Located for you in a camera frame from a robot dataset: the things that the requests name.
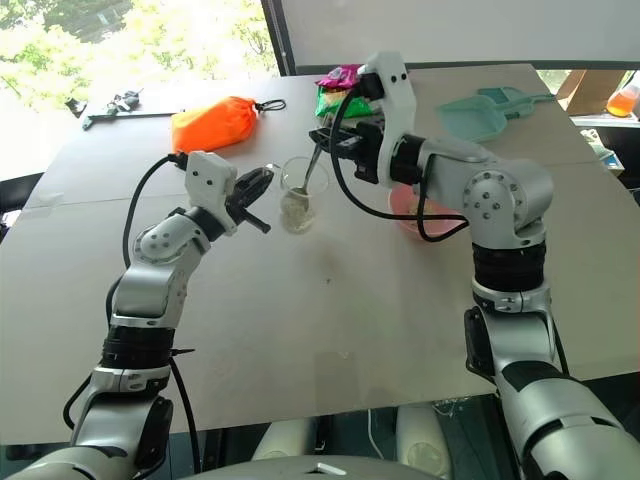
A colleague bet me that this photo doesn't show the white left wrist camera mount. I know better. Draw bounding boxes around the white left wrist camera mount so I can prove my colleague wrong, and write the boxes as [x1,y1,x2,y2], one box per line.
[183,151,239,236]

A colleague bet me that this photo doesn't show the black clip bundle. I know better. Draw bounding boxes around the black clip bundle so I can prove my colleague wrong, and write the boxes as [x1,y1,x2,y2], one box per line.
[105,88,145,114]

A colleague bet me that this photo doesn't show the flask with orange liquid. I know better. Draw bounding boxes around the flask with orange liquid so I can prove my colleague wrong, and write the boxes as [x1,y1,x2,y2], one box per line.
[605,76,640,120]

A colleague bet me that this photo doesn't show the grey robot torso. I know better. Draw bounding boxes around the grey robot torso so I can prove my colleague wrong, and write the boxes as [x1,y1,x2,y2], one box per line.
[187,453,454,480]

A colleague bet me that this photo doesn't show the brown cardboard box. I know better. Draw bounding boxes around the brown cardboard box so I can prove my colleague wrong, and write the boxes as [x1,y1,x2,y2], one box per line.
[554,69,629,114]

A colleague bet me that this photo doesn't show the thin white cable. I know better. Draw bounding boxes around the thin white cable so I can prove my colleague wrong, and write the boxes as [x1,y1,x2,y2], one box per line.
[366,408,384,454]

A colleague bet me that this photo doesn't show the teal plastic dustpan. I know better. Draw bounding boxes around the teal plastic dustpan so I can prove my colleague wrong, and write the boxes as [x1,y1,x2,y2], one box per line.
[436,95,507,144]

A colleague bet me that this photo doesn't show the metal spoon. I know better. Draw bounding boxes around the metal spoon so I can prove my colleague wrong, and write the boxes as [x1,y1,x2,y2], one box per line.
[288,115,334,200]

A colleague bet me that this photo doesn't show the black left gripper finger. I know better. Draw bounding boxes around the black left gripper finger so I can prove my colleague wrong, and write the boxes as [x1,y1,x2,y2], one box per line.
[237,167,276,205]
[237,206,272,234]

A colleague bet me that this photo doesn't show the clear glass mug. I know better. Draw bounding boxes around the clear glass mug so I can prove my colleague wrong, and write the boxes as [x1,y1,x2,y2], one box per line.
[276,156,332,235]

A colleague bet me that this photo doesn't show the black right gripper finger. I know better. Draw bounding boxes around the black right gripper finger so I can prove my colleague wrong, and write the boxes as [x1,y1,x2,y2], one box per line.
[319,138,358,158]
[308,126,359,143]

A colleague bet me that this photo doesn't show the orange drawstring fabric bag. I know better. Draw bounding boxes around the orange drawstring fabric bag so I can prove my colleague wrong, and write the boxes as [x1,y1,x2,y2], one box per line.
[170,95,288,154]

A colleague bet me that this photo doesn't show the magenta foil snack packet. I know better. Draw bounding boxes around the magenta foil snack packet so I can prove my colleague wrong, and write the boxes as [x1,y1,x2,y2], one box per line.
[314,63,363,92]

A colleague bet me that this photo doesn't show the green oatmeal packet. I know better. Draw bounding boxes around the green oatmeal packet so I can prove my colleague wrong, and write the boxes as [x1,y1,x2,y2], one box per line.
[314,86,382,122]

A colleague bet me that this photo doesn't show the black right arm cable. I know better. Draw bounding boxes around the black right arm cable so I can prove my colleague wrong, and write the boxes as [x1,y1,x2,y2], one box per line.
[328,84,472,243]

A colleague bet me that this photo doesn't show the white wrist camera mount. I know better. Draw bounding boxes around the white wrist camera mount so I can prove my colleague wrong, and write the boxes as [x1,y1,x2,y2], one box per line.
[183,151,239,236]
[357,50,417,189]

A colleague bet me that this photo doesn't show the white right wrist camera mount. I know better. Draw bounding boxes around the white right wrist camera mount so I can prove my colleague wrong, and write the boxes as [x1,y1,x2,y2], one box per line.
[357,50,417,189]

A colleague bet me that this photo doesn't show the white rounded robot leg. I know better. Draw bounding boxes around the white rounded robot leg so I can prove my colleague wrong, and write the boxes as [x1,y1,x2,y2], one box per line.
[251,414,322,462]
[396,402,452,477]

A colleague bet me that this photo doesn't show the pink plastic bowl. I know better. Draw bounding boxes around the pink plastic bowl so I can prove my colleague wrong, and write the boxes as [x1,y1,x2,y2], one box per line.
[386,185,472,242]

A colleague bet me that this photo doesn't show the oatmeal flakes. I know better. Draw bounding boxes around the oatmeal flakes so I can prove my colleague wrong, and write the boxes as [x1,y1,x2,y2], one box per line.
[279,191,319,234]

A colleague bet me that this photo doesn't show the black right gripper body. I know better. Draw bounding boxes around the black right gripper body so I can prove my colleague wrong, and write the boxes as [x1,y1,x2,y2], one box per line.
[345,115,387,185]

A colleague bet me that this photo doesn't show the black window post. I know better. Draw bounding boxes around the black window post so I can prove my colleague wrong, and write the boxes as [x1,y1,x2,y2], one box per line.
[260,0,298,78]

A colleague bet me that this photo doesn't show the teal plastic hand brush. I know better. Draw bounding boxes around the teal plastic hand brush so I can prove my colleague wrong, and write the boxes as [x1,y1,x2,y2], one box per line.
[476,86,557,122]

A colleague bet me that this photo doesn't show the long black rod tool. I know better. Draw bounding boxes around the long black rod tool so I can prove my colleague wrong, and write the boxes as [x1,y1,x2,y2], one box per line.
[81,111,187,132]

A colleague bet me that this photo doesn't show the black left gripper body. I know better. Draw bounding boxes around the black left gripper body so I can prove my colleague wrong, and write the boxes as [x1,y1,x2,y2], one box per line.
[224,178,251,222]

